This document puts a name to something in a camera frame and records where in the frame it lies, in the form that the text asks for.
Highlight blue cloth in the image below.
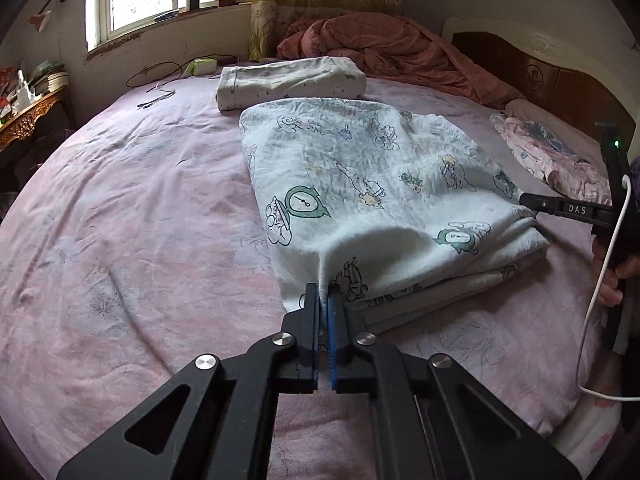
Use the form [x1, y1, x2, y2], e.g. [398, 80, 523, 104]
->
[530, 122, 591, 166]

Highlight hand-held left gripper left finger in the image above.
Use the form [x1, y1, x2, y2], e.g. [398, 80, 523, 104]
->
[56, 282, 321, 480]

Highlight pink printed blanket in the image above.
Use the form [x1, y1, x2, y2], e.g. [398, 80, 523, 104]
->
[550, 400, 623, 466]

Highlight pink quilt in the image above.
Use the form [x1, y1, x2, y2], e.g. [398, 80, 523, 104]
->
[276, 14, 526, 107]

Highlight white cartoon print pants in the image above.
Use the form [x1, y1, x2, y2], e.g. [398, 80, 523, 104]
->
[239, 96, 551, 336]

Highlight pink wall lamp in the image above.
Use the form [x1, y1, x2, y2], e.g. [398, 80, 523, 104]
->
[28, 0, 71, 33]

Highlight beige dotted folded pants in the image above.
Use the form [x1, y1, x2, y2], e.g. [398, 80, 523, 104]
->
[216, 56, 368, 112]

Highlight black cable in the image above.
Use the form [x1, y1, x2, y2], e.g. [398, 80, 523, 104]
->
[126, 54, 241, 88]

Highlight thin white cable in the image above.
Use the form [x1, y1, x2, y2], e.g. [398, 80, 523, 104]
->
[136, 82, 177, 109]

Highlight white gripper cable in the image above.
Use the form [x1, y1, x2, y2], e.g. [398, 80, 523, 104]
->
[576, 175, 640, 403]

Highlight white spray bottle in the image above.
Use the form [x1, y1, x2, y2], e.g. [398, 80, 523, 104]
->
[15, 70, 33, 111]

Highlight carved wooden desk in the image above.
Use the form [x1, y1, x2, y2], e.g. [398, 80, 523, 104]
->
[0, 85, 76, 161]

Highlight stack of books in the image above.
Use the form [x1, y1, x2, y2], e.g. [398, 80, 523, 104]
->
[30, 60, 70, 96]

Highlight wooden headboard with white frame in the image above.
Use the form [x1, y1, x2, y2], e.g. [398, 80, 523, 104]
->
[441, 16, 638, 141]

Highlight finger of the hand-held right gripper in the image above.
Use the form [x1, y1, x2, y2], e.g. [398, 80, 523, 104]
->
[519, 191, 616, 222]

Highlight person's right hand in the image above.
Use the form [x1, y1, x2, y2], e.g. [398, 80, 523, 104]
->
[591, 234, 627, 308]

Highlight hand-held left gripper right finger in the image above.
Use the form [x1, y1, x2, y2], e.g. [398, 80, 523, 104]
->
[326, 282, 583, 480]

